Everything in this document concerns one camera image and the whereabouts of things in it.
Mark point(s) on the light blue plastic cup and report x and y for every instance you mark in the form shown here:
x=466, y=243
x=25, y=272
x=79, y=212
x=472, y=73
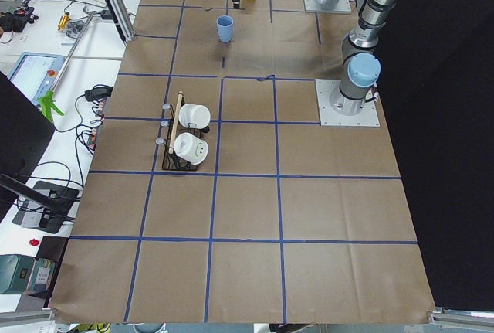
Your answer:
x=225, y=26

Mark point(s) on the white mug upper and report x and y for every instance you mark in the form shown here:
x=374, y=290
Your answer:
x=194, y=116

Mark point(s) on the white mug with face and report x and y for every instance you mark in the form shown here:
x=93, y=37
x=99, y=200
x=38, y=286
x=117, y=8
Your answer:
x=190, y=148

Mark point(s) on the black power adapter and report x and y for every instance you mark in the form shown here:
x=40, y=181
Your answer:
x=98, y=92

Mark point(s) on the teach pendant tablet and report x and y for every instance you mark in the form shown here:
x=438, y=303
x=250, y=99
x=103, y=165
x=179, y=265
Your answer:
x=34, y=74

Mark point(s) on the green spray clamp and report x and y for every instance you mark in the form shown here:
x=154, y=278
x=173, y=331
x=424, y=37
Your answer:
x=47, y=105

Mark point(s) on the black monitor stand base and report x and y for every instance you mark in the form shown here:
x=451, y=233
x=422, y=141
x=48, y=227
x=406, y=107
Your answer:
x=46, y=206

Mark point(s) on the teal metal box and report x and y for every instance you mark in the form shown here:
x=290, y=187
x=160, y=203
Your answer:
x=15, y=273

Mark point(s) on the yellow handled tool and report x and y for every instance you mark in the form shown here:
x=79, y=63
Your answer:
x=63, y=22

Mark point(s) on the black wire cup rack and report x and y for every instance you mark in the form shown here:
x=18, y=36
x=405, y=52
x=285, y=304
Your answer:
x=171, y=162

